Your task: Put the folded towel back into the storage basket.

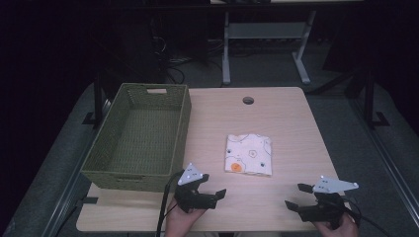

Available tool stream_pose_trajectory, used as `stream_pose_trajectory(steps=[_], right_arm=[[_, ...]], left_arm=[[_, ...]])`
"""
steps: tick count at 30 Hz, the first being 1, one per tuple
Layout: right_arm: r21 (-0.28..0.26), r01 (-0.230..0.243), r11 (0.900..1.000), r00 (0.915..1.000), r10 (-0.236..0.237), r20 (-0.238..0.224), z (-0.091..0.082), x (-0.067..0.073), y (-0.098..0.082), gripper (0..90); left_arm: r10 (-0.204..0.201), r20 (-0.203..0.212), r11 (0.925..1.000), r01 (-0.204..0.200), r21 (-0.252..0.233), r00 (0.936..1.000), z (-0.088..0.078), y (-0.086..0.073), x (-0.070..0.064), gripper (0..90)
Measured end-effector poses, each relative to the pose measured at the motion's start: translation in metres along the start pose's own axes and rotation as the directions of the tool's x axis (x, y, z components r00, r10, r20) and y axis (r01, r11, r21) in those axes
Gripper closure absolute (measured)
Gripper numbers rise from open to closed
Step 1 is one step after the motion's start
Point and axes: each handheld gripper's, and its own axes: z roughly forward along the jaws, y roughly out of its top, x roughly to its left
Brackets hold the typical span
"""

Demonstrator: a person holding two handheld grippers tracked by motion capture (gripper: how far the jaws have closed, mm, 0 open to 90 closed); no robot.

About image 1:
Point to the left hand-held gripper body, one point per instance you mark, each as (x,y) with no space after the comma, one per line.
(192,199)

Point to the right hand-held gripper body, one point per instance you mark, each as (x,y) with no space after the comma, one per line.
(324,207)

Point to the white patterned cloth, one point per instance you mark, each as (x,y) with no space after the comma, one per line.
(248,154)

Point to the green woven basket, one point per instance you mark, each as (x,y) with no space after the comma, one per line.
(145,138)

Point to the person's left hand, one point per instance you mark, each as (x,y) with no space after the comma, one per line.
(179,219)

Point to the person's right hand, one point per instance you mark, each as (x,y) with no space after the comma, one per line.
(342,229)

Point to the black tape strip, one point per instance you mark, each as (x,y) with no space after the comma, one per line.
(89,200)

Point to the black metal stand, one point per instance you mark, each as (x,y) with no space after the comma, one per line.
(98,102)
(370,102)

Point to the aluminium rail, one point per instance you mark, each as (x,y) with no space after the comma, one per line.
(69,194)
(388,164)

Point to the white metal desk frame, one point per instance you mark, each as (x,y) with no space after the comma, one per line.
(263,31)

